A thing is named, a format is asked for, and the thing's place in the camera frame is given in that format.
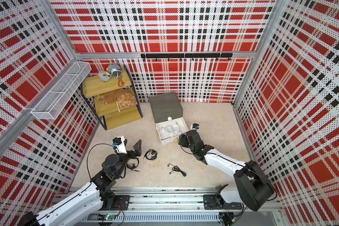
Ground three-drawer storage cabinet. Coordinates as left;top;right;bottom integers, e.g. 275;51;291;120
149;92;188;145

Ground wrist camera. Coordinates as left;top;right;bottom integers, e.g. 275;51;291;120
112;136;127;154
190;123;199;131

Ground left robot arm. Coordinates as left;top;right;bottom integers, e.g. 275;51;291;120
18;137;142;226

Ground grey top drawer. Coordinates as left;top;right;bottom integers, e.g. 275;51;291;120
149;92;183;123

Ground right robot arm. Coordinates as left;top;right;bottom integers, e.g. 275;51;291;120
179;130;276;211

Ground grey plush toy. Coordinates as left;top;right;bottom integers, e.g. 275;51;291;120
107;63;122;78

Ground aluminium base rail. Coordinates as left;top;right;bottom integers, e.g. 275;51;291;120
56;187;286;224

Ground white wire mesh basket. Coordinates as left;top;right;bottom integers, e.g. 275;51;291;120
31;61;91;120

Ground white crumpled plush toy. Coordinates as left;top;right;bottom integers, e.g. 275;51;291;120
98;71;112;82

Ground brown plush bear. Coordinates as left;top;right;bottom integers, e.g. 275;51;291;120
95;89;137;110

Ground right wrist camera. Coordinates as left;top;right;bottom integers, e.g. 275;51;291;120
190;123;199;131

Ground green circuit board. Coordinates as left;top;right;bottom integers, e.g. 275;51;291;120
101;214;117;221

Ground black braided earphones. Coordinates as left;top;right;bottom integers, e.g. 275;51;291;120
144;149;158;161

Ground wooden three-tier shelf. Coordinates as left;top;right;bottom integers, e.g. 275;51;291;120
80;63;143;131

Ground white earphones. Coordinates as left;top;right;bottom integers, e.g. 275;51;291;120
158;127;170;140
171;123;182;136
166;126;175;137

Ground orange carabiner toy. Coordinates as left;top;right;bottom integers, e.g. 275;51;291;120
118;78;125;87

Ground black wall hook rail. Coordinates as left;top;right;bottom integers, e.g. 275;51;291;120
140;53;233;61

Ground white drawer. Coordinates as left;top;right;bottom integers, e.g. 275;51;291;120
155;117;189;145

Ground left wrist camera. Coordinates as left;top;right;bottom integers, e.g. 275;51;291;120
112;136;127;154

